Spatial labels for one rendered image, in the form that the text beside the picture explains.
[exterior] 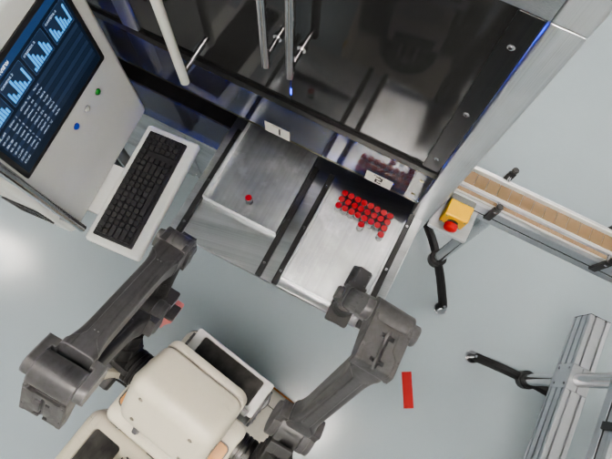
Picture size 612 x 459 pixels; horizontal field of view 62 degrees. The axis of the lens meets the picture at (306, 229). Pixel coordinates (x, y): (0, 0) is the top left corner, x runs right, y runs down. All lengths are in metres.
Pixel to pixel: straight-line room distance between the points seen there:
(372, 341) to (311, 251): 0.75
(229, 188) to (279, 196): 0.16
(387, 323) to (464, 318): 1.69
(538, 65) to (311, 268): 0.91
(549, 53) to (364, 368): 0.58
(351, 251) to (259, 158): 0.43
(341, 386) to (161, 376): 0.36
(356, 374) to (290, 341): 1.54
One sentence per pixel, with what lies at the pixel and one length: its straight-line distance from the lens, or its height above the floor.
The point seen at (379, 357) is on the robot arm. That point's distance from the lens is 0.88.
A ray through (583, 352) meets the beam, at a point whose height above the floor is 0.54.
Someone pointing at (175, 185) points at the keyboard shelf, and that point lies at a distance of 1.78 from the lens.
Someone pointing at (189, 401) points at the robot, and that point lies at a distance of 1.07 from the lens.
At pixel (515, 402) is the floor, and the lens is 2.63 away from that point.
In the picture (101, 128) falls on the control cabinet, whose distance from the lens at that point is 1.71.
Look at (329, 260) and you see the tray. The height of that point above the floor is 0.88.
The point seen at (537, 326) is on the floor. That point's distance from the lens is 2.70.
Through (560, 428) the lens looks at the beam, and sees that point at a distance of 2.10.
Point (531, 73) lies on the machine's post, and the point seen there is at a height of 1.69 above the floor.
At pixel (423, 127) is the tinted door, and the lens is 1.22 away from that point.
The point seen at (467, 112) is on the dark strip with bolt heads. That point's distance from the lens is 1.11.
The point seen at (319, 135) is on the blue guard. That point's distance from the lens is 1.46.
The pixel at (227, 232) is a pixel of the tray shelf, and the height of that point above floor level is 0.88.
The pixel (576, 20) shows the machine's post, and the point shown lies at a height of 1.82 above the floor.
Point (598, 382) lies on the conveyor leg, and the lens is 1.99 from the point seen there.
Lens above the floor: 2.42
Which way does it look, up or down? 74 degrees down
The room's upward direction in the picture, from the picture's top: 6 degrees clockwise
